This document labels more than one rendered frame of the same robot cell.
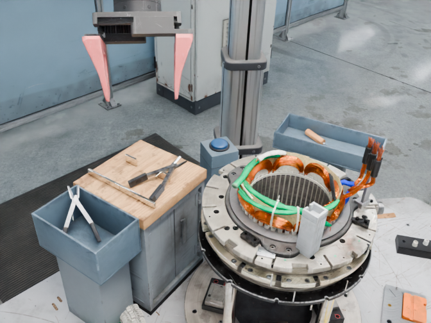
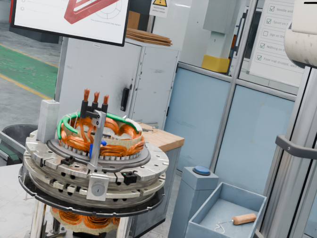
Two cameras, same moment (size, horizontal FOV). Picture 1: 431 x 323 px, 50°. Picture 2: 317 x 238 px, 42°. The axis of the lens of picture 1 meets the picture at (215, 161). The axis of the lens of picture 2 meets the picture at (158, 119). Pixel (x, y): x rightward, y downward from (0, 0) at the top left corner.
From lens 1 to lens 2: 1.26 m
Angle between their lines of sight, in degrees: 78
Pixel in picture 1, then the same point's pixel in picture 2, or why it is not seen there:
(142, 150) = (170, 136)
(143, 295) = not seen: hidden behind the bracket
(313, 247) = (39, 130)
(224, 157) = (188, 175)
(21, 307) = not seen: hidden behind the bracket
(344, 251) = (38, 149)
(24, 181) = not seen: outside the picture
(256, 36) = (301, 119)
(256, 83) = (285, 167)
